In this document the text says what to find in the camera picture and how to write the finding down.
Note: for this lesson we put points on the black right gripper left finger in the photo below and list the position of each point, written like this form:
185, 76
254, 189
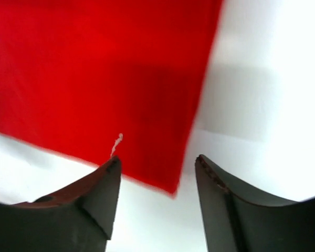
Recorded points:
78, 217

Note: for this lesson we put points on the red t shirt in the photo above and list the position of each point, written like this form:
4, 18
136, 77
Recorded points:
93, 78

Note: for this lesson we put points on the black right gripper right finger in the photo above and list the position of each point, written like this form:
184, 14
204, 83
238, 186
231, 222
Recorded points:
240, 217

